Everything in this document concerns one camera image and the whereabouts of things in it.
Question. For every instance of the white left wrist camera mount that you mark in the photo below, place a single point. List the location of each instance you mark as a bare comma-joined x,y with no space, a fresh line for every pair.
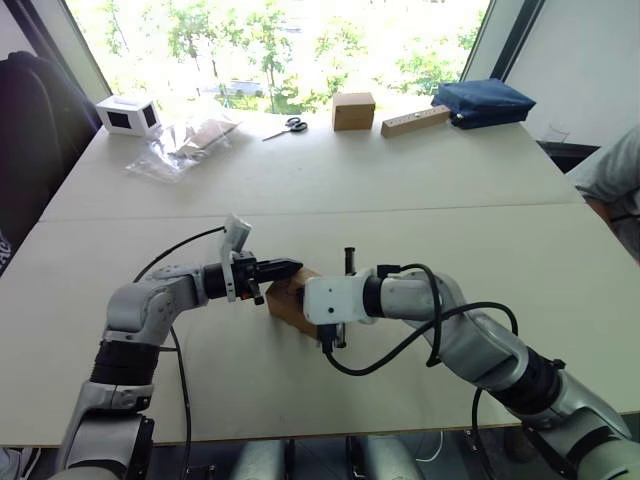
234,250

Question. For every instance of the small cardboard box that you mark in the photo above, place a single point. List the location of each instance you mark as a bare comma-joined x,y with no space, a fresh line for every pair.
287,302

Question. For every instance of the closed brown cardboard box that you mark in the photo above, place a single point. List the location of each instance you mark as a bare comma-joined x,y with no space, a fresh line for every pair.
353,111

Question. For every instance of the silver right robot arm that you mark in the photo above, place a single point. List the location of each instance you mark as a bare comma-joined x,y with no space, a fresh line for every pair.
470,340

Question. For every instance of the person's bare forearm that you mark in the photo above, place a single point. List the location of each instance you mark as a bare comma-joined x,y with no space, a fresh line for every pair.
622,225

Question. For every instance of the person in grey shirt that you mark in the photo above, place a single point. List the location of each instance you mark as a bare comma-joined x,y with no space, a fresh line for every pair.
612,170

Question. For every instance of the long wooden block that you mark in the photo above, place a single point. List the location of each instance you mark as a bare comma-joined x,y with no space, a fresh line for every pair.
415,121

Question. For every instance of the clear plastic bag with cardboard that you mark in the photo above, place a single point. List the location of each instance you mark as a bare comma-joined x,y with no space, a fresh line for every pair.
182,145

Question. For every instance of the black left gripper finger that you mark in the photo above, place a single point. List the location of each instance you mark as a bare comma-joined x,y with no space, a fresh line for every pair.
280,263
275,275

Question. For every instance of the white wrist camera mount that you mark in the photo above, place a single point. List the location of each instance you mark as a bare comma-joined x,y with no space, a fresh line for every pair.
330,300
234,250

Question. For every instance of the navy blue fabric pouch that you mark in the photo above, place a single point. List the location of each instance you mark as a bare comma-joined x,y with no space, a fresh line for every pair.
482,104

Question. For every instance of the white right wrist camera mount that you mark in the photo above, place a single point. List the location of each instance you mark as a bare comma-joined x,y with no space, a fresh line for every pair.
330,300

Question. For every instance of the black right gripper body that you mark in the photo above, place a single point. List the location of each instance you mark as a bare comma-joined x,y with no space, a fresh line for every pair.
348,260

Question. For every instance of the grey rounded robot shape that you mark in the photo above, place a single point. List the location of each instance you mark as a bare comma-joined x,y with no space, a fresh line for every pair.
395,457
260,461

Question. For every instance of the white box with black windows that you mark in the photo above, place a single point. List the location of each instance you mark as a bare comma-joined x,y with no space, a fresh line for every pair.
127,117

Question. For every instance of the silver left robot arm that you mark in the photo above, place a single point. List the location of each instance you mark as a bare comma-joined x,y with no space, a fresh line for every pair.
135,305

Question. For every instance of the black office chair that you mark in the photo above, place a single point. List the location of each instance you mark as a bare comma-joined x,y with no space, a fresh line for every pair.
35,145

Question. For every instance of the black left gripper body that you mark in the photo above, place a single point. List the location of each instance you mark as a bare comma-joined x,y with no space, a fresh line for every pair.
244,272

